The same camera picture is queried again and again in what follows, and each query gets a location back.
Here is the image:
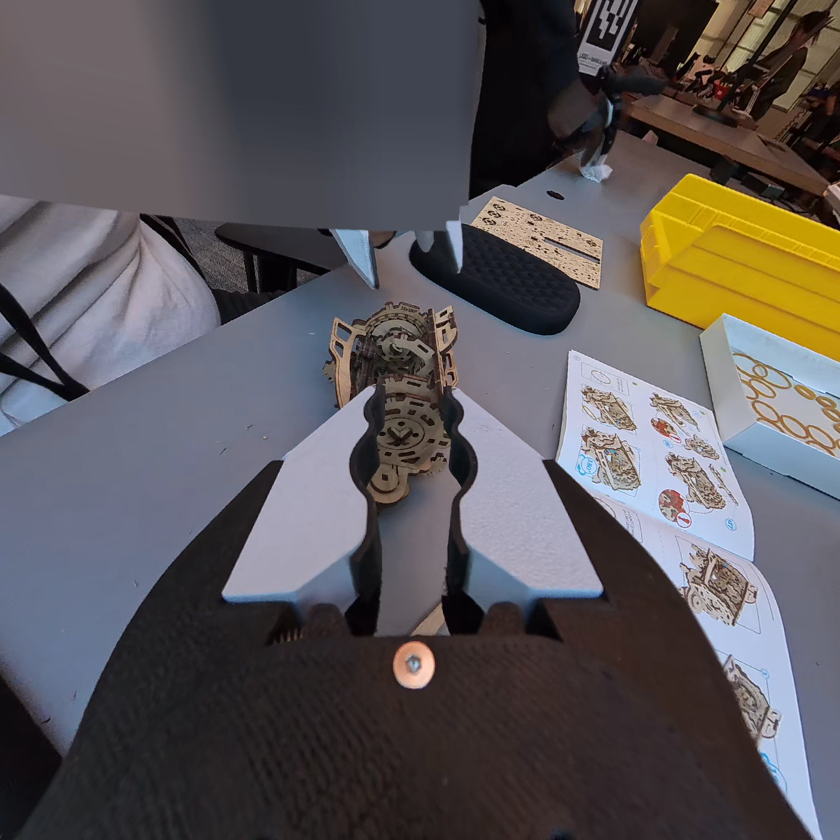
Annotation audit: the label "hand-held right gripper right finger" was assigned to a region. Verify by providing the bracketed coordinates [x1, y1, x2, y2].
[443, 386, 605, 636]

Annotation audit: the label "yellow plastic storage bin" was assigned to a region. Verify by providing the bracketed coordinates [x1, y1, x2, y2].
[640, 174, 840, 363]

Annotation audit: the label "black lanyard strap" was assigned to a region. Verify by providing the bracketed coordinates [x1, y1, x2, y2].
[0, 282, 90, 403]

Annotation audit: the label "pile of tan rubber rings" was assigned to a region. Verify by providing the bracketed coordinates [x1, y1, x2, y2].
[734, 352, 840, 457]

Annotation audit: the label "person's white shirt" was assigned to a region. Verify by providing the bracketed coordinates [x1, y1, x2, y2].
[0, 196, 221, 435]

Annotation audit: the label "brown wooden table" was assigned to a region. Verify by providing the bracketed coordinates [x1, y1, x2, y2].
[623, 92, 834, 198]

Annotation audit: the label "illustrated instruction booklet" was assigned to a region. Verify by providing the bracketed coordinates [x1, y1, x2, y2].
[556, 350, 823, 840]

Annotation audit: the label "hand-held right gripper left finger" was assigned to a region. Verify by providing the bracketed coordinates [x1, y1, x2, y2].
[222, 386, 385, 636]

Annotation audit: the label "person's black trousers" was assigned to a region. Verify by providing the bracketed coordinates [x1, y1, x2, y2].
[0, 676, 63, 840]

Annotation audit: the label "wooden mechanical model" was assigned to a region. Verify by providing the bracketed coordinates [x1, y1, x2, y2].
[322, 301, 460, 508]

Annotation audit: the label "grey desk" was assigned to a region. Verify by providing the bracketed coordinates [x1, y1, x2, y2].
[0, 131, 840, 840]

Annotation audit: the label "black chair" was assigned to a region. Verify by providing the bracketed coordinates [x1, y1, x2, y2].
[213, 222, 342, 326]

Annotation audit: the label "white cardboard box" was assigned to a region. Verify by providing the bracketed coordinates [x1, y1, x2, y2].
[699, 314, 840, 501]

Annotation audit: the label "black honeycomb wrist rest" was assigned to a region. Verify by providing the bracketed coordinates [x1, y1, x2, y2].
[409, 223, 582, 336]

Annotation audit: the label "plywood parts sheet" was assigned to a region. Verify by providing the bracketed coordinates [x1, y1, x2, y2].
[471, 196, 603, 290]

